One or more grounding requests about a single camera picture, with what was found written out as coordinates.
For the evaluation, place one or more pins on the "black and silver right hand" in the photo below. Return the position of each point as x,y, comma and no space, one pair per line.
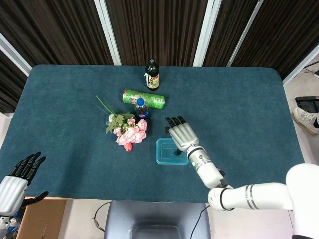
183,137

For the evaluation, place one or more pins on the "black and silver left hand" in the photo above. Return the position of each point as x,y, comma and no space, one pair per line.
11,193

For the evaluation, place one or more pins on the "blue translucent plastic lid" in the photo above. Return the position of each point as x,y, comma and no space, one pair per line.
164,156

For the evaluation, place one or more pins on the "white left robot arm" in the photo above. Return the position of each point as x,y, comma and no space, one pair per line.
3,221

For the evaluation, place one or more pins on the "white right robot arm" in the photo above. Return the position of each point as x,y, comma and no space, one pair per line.
207,169

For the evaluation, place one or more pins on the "brown cardboard box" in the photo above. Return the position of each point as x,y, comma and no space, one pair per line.
42,219

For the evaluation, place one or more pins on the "green chips can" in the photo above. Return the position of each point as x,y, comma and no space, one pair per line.
154,100

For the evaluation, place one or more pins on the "cola bottle with blue cap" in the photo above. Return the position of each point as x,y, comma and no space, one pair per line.
141,109

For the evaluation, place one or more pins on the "pink artificial rose bouquet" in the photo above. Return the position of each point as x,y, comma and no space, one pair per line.
130,134

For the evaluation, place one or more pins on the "red artificial tulip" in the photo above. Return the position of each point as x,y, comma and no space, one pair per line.
128,147

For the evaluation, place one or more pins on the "dark sauce bottle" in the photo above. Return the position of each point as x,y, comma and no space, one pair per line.
152,74

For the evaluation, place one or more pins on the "teal velvet tablecloth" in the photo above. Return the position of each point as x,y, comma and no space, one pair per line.
62,112

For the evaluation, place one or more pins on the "dark slatted partition screen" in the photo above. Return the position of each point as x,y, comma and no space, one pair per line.
159,25

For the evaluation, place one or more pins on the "white sneaker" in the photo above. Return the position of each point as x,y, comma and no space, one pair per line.
304,118

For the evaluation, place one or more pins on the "black flat device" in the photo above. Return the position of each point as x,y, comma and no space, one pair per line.
305,102

